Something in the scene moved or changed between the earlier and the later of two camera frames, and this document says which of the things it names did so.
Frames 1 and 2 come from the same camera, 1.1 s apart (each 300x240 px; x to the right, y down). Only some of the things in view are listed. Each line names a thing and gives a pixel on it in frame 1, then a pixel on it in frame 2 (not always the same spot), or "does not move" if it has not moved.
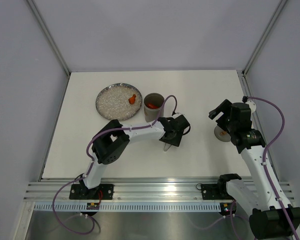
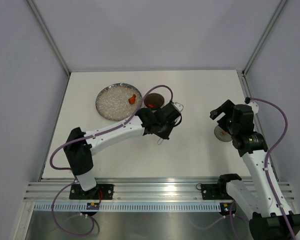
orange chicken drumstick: x=132 y=99 does not move
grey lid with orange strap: x=221 y=134 does not move
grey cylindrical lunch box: x=153 y=104 does not move
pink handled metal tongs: x=166 y=146 -> x=160 y=141
